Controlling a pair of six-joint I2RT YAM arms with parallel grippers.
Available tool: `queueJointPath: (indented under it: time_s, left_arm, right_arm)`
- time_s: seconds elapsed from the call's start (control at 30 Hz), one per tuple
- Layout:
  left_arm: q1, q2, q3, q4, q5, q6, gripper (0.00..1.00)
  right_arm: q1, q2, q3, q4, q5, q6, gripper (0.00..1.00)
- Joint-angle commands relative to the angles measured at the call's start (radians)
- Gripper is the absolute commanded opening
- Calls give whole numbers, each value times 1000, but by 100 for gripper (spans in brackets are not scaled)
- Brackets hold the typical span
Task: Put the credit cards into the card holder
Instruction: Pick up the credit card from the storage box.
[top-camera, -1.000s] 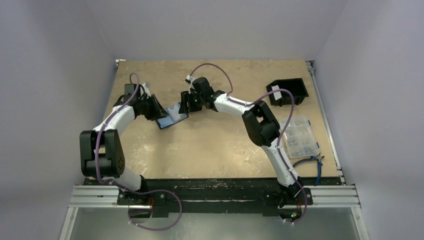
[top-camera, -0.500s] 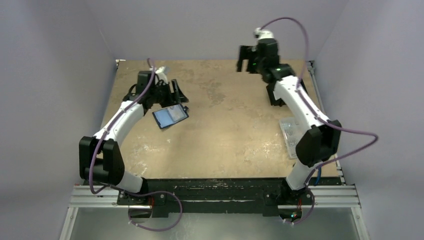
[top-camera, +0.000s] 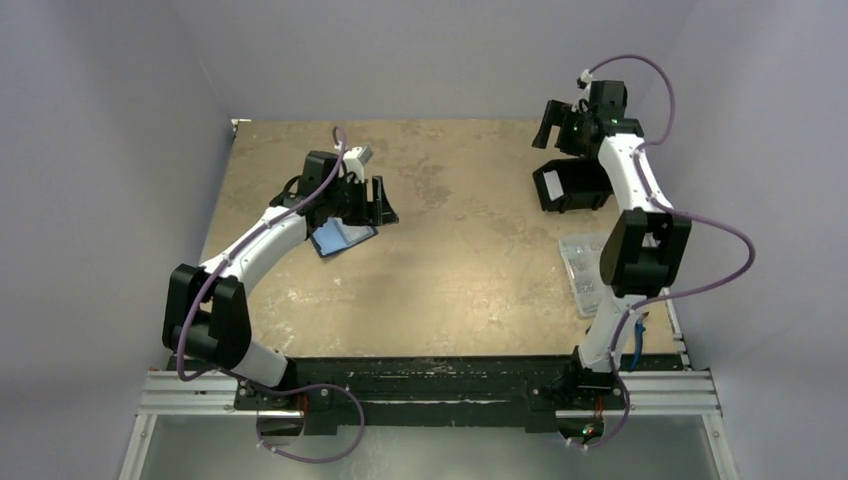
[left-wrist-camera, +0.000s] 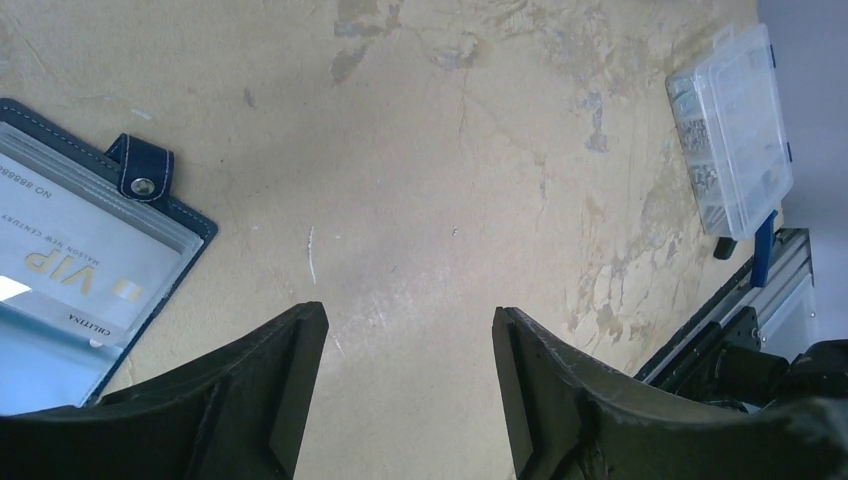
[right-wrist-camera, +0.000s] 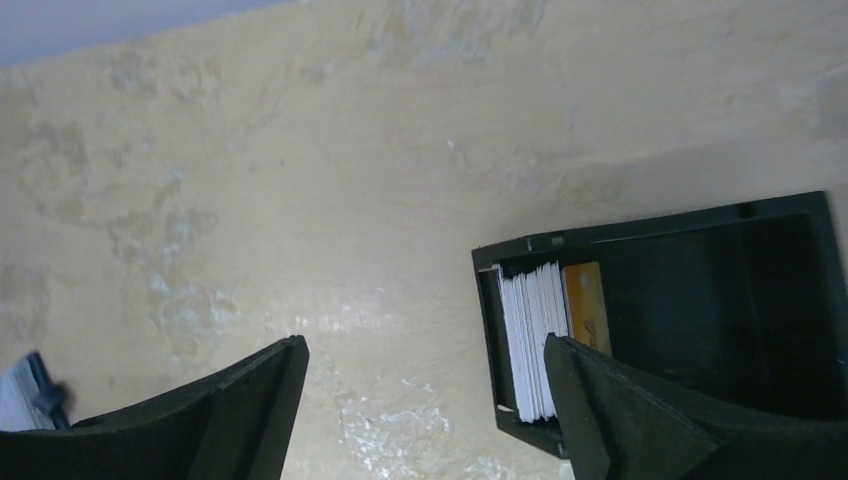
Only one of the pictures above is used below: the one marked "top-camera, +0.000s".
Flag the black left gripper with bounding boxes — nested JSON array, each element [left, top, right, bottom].
[[324, 176, 396, 227]]

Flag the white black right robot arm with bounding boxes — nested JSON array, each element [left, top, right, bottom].
[[532, 75, 692, 407]]

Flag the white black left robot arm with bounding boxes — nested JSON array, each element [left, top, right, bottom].
[[162, 145, 399, 409]]

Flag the white label card in bin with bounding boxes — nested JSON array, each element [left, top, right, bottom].
[[542, 170, 564, 202]]

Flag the black plastic bin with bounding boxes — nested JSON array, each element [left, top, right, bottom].
[[532, 158, 613, 213]]

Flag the clear plastic screw box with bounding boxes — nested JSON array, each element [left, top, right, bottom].
[[558, 231, 610, 318]]

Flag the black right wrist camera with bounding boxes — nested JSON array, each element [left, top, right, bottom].
[[572, 70, 628, 120]]

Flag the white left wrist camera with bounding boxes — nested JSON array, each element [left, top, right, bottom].
[[339, 144, 373, 179]]

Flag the blue handled pliers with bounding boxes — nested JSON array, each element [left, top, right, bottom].
[[627, 314, 647, 372]]

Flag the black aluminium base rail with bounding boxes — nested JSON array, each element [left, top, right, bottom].
[[140, 355, 720, 435]]

